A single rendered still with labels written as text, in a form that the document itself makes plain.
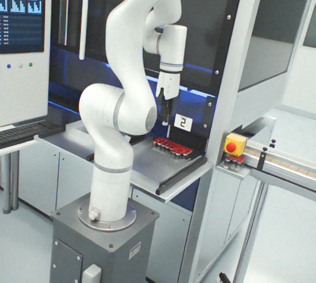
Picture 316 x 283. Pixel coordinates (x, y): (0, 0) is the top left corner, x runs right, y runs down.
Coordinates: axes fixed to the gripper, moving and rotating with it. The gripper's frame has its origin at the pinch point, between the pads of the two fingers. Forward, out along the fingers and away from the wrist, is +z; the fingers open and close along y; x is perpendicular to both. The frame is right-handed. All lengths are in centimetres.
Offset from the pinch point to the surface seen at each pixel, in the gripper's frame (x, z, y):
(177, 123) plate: -6.8, 12.3, -24.2
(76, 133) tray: -45.1, 21.3, 0.7
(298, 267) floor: 52, 117, -108
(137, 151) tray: -16.7, 24.5, -8.1
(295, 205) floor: 34, 114, -188
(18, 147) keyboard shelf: -66, 30, 16
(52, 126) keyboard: -69, 26, -8
